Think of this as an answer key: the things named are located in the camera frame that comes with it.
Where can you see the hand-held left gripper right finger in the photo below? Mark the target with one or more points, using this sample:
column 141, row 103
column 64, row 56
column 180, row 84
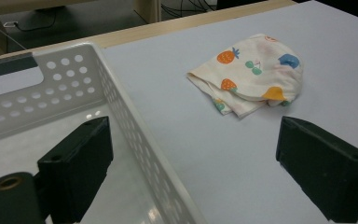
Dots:
column 323, row 174

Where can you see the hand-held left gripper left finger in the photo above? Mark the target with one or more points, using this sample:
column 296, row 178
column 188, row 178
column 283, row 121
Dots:
column 74, row 168

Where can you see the white perforated plastic basket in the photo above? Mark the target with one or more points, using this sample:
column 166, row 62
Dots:
column 74, row 77

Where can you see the cream fruit print cloth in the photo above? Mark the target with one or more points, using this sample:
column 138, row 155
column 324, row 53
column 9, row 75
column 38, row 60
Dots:
column 248, row 81

